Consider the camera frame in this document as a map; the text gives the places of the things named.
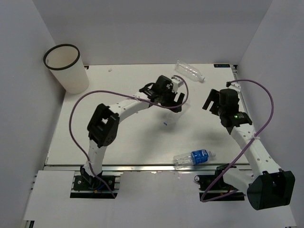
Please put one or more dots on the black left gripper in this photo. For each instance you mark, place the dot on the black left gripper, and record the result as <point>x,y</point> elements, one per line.
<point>172,103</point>

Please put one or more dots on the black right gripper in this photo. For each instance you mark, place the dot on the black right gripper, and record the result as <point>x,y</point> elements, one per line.
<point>213,96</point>

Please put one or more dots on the clear bottle with blue-white cap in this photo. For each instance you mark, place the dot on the clear bottle with blue-white cap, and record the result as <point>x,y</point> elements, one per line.
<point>172,118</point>

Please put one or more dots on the blue label Pocari Sweat bottle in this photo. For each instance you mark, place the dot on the blue label Pocari Sweat bottle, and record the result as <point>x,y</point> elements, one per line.
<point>192,158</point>

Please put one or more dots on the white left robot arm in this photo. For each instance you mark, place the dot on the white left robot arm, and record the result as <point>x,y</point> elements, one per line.
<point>103,126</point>

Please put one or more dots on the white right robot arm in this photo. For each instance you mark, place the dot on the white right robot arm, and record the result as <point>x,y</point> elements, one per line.
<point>270,186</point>

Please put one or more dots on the white bin with black rim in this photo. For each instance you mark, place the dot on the white bin with black rim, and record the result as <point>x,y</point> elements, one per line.
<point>65,63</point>

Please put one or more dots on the clear bottle at table back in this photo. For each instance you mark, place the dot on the clear bottle at table back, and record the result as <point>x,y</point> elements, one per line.
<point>189,71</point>

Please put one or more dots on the blue sticker on table corner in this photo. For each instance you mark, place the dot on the blue sticker on table corner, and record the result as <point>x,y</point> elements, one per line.
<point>222,65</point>

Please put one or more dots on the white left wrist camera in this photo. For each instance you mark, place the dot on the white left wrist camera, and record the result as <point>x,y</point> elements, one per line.
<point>177,83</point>

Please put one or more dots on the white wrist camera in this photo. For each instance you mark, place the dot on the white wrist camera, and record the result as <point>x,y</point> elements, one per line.
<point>234,85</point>
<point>177,83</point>

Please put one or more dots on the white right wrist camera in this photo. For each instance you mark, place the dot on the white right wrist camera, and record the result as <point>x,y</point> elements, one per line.
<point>234,85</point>

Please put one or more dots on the aluminium table front rail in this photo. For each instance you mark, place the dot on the aluminium table front rail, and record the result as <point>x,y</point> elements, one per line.
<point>123,168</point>

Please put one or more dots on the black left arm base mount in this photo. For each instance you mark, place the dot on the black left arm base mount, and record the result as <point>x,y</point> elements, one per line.
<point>81,189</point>

